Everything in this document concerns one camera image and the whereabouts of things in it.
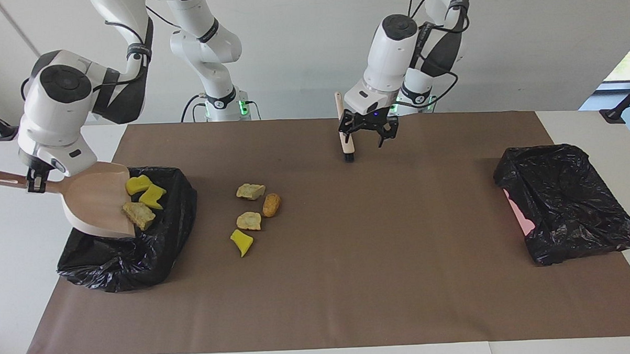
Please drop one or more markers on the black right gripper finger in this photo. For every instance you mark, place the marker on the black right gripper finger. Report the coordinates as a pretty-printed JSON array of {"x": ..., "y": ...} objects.
[{"x": 36, "y": 185}]

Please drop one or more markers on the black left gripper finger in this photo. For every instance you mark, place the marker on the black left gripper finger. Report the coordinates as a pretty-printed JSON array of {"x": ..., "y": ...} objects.
[
  {"x": 389, "y": 135},
  {"x": 346, "y": 135}
]

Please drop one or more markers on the yellow sponge piece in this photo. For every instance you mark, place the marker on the yellow sponge piece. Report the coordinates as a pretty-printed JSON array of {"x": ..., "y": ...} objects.
[
  {"x": 242, "y": 242},
  {"x": 153, "y": 197},
  {"x": 137, "y": 184}
]

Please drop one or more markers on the pink plastic dustpan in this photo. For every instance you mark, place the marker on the pink plastic dustpan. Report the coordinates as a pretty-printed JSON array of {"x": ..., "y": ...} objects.
[{"x": 93, "y": 205}]

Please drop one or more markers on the black plastic trash bag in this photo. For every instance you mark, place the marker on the black plastic trash bag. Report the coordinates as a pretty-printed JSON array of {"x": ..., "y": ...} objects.
[
  {"x": 139, "y": 256},
  {"x": 567, "y": 199}
]

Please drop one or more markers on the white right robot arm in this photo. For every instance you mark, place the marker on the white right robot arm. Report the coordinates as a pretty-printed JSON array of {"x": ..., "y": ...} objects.
[{"x": 61, "y": 117}]

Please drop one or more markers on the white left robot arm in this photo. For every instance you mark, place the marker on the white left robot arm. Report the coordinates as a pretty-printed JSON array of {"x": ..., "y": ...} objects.
[{"x": 392, "y": 54}]

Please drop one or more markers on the brown bread roll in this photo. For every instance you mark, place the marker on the brown bread roll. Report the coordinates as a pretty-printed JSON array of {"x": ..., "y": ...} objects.
[{"x": 271, "y": 204}]

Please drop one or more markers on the pink trash bin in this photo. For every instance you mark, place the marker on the pink trash bin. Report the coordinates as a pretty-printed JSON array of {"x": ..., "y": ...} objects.
[{"x": 518, "y": 214}]

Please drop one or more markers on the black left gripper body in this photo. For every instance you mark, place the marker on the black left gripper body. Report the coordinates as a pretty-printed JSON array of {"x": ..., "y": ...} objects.
[{"x": 368, "y": 121}]

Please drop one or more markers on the beige brush black bristles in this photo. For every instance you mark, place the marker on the beige brush black bristles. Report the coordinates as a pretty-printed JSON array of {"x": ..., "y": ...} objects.
[{"x": 347, "y": 148}]

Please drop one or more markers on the brown paper table mat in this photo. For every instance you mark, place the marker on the brown paper table mat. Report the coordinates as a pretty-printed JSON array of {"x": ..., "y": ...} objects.
[{"x": 351, "y": 317}]

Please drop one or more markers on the beige sponge chunk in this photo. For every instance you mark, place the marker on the beige sponge chunk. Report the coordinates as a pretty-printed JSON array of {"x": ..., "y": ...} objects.
[
  {"x": 138, "y": 215},
  {"x": 249, "y": 221},
  {"x": 250, "y": 191}
]

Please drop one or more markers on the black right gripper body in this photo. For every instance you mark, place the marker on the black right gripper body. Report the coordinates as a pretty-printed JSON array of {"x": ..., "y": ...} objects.
[{"x": 34, "y": 172}]

